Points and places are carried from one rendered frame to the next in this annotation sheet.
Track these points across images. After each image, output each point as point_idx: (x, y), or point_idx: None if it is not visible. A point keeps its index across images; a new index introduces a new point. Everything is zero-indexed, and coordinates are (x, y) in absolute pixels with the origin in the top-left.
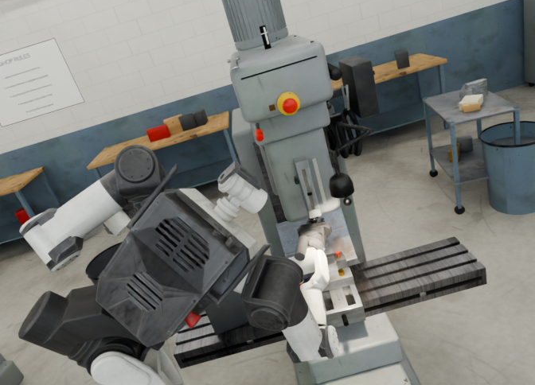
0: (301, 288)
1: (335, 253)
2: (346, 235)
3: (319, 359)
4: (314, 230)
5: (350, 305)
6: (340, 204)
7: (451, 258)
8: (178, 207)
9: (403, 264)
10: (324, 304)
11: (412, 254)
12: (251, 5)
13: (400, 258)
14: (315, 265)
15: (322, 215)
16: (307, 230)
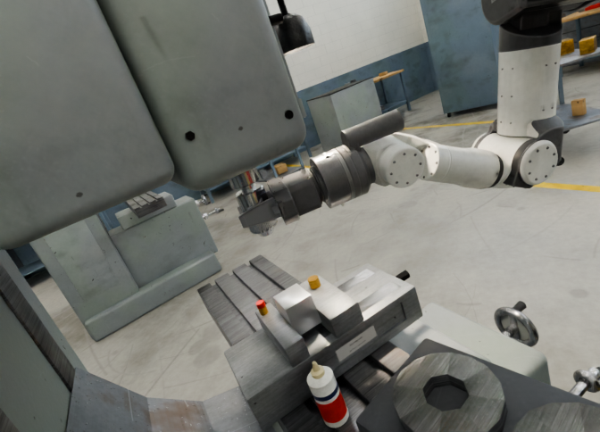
0: (443, 151)
1: (230, 356)
2: (145, 400)
3: (471, 349)
4: (294, 177)
5: (371, 271)
6: (73, 367)
7: (242, 276)
8: None
9: (249, 306)
10: (386, 296)
11: (228, 306)
12: None
13: (233, 314)
14: (396, 133)
15: (86, 404)
16: (294, 180)
